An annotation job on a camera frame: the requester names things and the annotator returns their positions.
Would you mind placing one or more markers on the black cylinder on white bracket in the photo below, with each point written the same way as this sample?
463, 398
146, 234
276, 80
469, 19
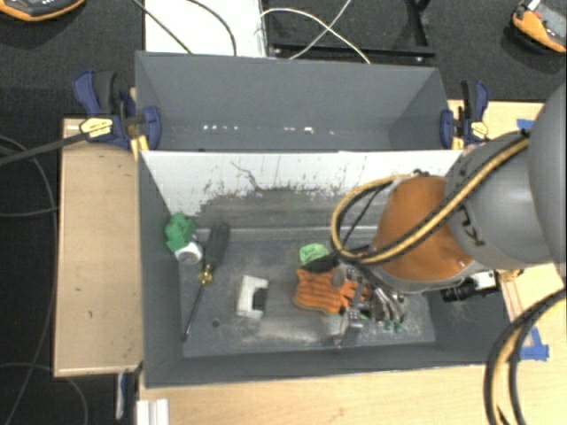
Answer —
465, 288

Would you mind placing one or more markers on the green bottle with white cap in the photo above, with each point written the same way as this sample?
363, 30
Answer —
179, 233

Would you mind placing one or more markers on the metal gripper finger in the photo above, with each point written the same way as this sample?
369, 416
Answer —
344, 276
351, 328

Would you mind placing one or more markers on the white plastic block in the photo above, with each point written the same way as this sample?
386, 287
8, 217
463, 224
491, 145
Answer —
246, 297

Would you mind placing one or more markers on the pale wood board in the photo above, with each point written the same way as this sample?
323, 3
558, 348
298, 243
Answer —
99, 255

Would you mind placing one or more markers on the green and black soft toy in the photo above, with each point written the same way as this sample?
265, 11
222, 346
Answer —
313, 253

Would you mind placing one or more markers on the grey metal bin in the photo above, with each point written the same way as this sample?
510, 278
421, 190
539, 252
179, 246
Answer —
283, 104

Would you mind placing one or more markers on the orange striped cloth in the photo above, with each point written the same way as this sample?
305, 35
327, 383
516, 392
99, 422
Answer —
315, 295

